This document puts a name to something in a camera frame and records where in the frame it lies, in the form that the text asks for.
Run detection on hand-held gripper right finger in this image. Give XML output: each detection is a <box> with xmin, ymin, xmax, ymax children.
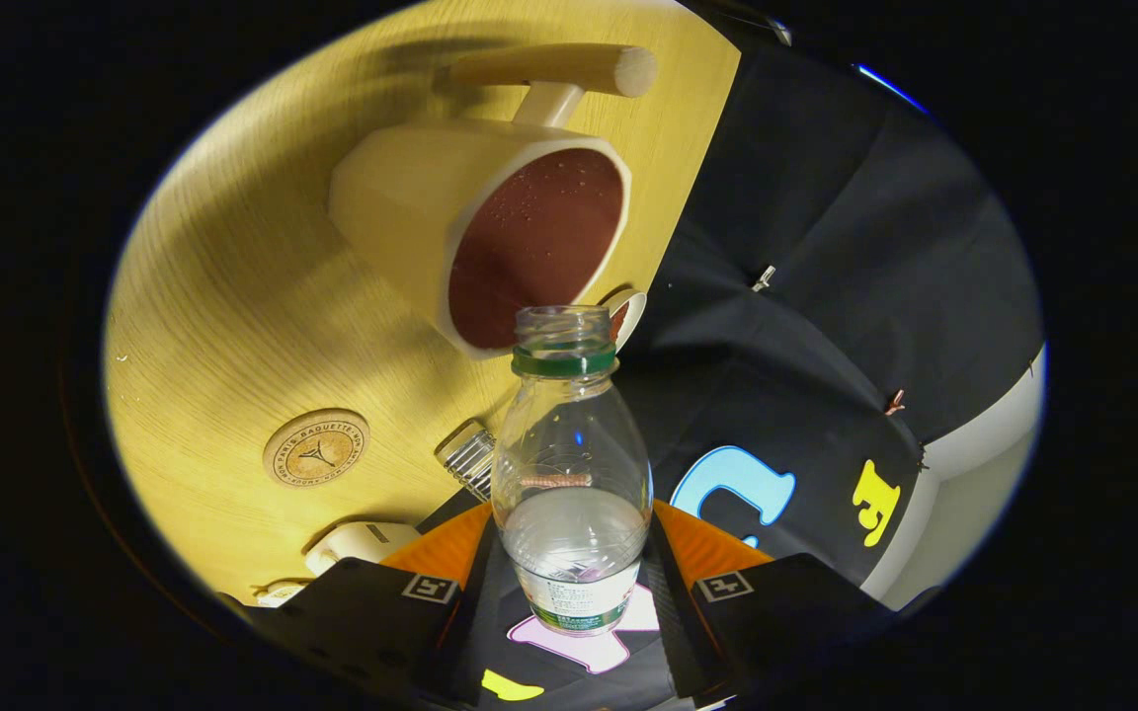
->
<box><xmin>641</xmin><ymin>499</ymin><xmax>901</xmax><ymax>707</ymax></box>

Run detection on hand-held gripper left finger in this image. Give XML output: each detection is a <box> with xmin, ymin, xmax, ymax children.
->
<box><xmin>253</xmin><ymin>499</ymin><xmax>511</xmax><ymax>707</ymax></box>

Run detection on clear plastic juice bottle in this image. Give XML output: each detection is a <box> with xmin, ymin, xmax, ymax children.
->
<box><xmin>491</xmin><ymin>304</ymin><xmax>654</xmax><ymax>638</ymax></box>

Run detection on round wooden coaster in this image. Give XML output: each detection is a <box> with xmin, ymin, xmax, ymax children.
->
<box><xmin>263</xmin><ymin>408</ymin><xmax>370</xmax><ymax>490</ymax></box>

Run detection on cream cup with wooden handle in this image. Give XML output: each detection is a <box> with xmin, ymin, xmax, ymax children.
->
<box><xmin>328</xmin><ymin>43</ymin><xmax>659</xmax><ymax>360</ymax></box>

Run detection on white toaster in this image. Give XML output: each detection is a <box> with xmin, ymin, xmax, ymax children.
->
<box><xmin>304</xmin><ymin>520</ymin><xmax>422</xmax><ymax>579</ymax></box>

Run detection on small white round plate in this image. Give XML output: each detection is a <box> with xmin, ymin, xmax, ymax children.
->
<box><xmin>601</xmin><ymin>288</ymin><xmax>649</xmax><ymax>354</ymax></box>

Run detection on wooden table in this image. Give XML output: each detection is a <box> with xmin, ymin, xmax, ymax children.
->
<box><xmin>103</xmin><ymin>0</ymin><xmax>743</xmax><ymax>608</ymax></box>

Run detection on black backdrop cloth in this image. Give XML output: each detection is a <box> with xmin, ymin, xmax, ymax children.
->
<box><xmin>421</xmin><ymin>49</ymin><xmax>1044</xmax><ymax>711</ymax></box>

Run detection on wire mesh basket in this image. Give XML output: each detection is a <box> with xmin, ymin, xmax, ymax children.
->
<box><xmin>435</xmin><ymin>420</ymin><xmax>498</xmax><ymax>503</ymax></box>

